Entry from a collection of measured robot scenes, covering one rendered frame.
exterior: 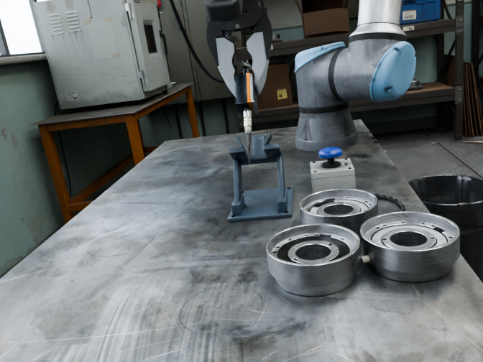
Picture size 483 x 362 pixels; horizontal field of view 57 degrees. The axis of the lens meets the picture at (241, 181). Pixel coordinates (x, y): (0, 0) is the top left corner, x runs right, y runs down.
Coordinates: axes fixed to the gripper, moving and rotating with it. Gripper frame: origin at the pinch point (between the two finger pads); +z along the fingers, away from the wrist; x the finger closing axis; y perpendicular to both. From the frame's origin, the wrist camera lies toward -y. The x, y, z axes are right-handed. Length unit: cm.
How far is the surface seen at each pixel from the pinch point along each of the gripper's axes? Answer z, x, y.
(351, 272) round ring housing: 17.7, -12.2, -25.8
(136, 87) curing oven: 11, 91, 188
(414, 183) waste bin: 58, -48, 113
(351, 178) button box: 16.7, -14.8, 2.5
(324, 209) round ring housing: 16.9, -10.1, -9.5
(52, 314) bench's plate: 19.7, 21.4, -28.4
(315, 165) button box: 15.2, -9.2, 6.7
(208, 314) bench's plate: 19.7, 3.0, -29.3
